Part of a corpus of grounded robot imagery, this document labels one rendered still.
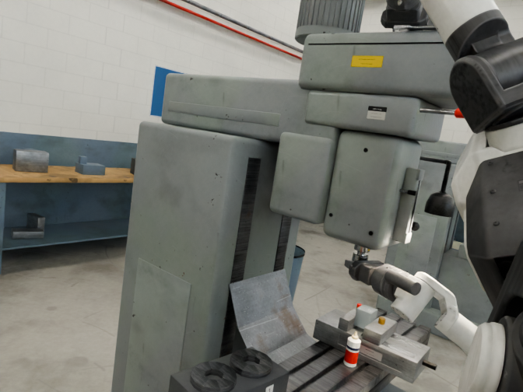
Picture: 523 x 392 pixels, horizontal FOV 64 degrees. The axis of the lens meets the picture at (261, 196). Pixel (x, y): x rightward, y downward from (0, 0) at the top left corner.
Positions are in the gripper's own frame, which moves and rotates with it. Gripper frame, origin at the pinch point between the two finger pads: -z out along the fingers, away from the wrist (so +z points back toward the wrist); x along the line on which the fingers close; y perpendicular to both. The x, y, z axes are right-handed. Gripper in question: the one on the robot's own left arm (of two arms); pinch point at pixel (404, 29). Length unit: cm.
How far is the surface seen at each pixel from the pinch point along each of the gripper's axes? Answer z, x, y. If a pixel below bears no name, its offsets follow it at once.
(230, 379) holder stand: 10, -9, -100
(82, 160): -210, -330, 17
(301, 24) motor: 1.4, -30.5, -0.6
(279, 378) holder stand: 2, -3, -97
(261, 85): -8.1, -40.9, -17.3
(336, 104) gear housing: -3.6, -12.9, -24.7
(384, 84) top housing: 3.0, 0.1, -21.6
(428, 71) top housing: 6.8, 10.2, -19.6
